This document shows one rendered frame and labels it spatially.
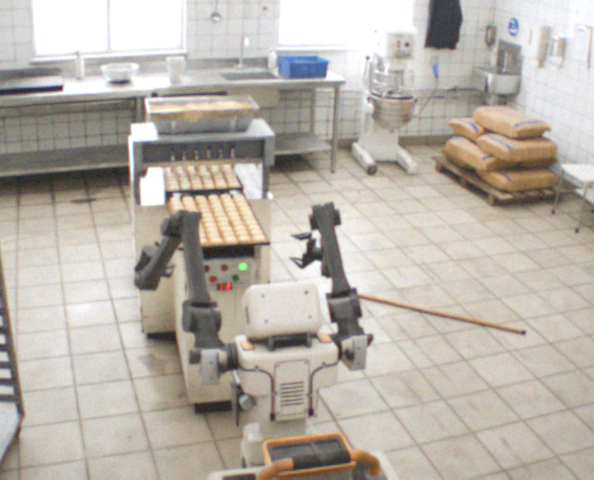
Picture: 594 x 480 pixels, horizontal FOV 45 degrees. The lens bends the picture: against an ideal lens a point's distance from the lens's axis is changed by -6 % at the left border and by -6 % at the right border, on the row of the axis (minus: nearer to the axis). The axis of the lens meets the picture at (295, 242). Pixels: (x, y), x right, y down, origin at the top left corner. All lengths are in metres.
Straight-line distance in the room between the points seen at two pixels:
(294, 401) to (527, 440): 1.82
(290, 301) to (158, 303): 2.07
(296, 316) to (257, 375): 0.20
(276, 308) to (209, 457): 1.47
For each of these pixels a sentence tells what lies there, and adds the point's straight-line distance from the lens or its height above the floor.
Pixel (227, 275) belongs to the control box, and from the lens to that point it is 3.30.
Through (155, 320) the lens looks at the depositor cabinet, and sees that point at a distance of 4.20.
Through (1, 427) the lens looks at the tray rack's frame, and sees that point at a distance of 3.54.
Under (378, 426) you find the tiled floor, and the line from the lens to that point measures 3.71.
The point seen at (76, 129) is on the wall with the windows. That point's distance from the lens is 7.17.
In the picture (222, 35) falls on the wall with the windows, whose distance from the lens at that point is 7.19.
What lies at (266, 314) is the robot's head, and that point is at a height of 1.20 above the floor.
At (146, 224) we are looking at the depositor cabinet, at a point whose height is 0.73.
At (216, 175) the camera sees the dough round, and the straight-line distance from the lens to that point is 4.07.
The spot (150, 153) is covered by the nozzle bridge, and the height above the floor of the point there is 1.08.
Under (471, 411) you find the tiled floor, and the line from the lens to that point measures 3.91.
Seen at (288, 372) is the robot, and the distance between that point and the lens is 2.15.
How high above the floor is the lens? 2.24
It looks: 24 degrees down
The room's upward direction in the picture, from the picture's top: 3 degrees clockwise
